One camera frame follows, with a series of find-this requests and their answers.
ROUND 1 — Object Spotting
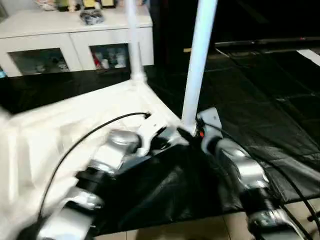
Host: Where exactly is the black work mat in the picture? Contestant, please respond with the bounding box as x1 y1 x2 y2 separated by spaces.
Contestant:
0 47 320 236

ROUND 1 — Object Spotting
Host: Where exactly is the red bottle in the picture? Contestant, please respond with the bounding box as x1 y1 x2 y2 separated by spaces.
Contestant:
93 50 102 70

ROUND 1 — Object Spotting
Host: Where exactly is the black tripod stand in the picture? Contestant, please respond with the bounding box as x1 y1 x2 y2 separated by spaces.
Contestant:
307 212 320 224

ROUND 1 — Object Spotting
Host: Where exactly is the dark bundle on cabinet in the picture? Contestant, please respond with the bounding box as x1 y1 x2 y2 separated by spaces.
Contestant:
79 10 106 26

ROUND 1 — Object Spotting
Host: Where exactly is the dark framed plaque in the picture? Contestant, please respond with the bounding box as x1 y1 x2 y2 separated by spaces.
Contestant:
82 0 99 10
99 0 117 9

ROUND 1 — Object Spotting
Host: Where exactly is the white glass-door cabinet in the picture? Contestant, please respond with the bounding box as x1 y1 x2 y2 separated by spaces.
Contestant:
0 5 155 79

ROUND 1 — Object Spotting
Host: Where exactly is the spotted white mug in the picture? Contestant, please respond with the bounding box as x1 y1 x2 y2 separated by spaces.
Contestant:
35 0 57 11

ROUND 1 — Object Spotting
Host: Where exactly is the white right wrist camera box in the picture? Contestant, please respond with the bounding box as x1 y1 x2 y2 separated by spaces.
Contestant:
195 107 224 137

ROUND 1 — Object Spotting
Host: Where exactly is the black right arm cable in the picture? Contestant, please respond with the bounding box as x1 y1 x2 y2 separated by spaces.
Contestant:
219 129 320 222

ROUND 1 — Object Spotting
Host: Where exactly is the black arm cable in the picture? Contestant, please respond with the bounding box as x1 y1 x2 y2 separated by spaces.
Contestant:
219 129 320 222
37 112 151 222

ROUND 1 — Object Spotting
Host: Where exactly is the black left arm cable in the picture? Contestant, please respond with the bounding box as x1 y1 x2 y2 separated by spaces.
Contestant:
37 112 151 222

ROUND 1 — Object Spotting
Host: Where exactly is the dark metal rail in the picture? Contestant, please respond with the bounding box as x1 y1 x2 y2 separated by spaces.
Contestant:
214 36 320 49

